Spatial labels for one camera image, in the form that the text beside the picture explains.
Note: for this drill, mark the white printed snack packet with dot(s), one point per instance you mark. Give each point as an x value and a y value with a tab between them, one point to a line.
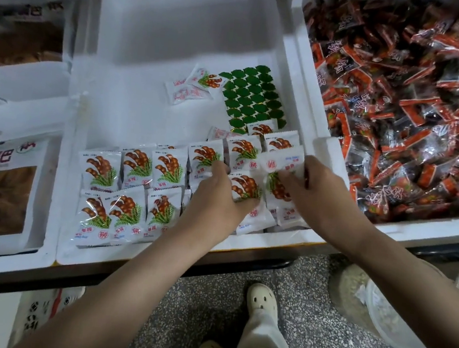
274	164
244	187

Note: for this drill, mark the pile of white printed packets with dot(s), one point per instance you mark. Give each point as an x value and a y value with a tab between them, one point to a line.
131	203

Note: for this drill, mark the person's beige trousers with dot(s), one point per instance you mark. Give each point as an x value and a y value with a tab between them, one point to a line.
266	347

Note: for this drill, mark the person's right white shoe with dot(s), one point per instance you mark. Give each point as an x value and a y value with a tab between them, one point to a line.
262	301

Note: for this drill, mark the person's right forearm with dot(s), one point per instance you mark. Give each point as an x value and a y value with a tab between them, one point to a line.
419	293

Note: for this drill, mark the person's left hand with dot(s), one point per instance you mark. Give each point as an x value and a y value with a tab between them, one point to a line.
215	207

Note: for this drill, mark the person's left forearm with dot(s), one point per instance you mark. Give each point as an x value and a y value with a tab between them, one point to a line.
114	298

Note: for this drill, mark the clear round plastic tub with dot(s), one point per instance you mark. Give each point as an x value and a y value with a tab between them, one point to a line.
351	295

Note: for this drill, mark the pile of dark red packets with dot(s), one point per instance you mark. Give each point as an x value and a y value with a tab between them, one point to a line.
406	83

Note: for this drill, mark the person's right hand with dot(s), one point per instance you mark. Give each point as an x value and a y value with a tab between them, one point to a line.
325	203

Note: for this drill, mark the white red printed carton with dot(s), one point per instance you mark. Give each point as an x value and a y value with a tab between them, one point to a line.
45	308

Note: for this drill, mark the green leaf-pattern sheet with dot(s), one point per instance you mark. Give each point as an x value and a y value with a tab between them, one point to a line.
252	98

